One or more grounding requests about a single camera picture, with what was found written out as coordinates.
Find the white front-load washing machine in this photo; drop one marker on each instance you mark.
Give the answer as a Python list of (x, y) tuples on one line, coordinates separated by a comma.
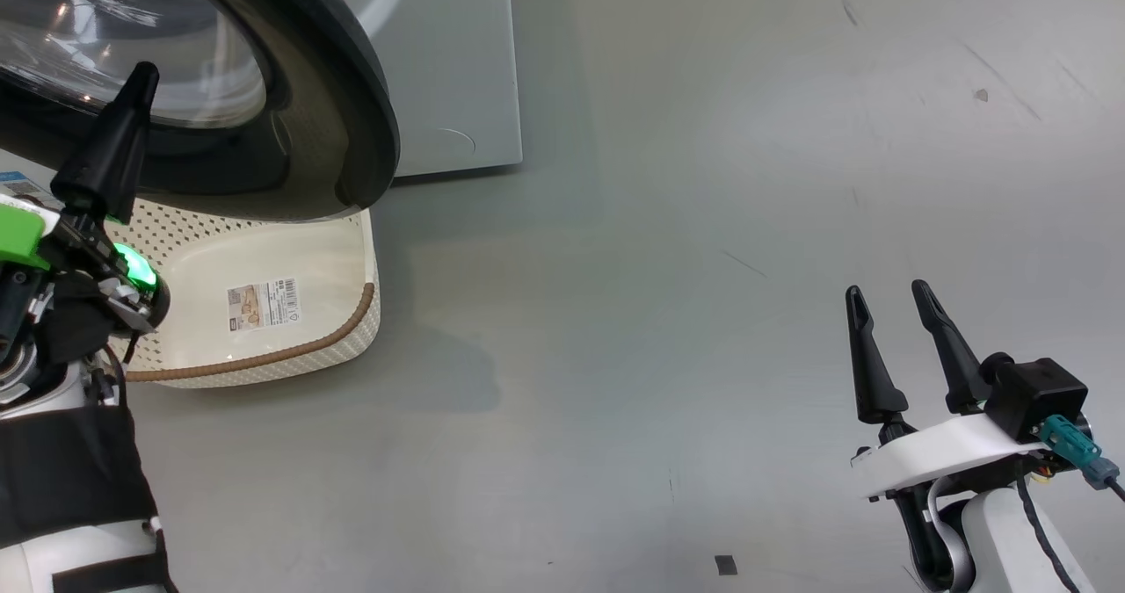
[(457, 66)]

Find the cream perforated basket brown rim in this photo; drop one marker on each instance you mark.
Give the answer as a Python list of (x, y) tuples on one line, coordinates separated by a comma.
[(334, 268)]

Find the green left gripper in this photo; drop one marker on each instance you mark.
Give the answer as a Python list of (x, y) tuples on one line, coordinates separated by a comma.
[(26, 237)]

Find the black round glass washer door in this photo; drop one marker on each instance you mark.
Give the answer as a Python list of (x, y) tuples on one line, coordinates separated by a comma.
[(352, 136)]

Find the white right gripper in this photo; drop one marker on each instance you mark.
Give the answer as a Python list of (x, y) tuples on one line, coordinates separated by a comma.
[(940, 457)]

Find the basket product label sticker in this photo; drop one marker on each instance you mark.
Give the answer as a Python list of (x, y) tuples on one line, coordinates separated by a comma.
[(264, 305)]

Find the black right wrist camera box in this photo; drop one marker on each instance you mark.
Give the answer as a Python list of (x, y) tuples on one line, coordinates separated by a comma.
[(1037, 400)]

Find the blue energy label sticker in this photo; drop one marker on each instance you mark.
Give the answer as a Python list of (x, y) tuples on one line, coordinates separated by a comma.
[(22, 184)]

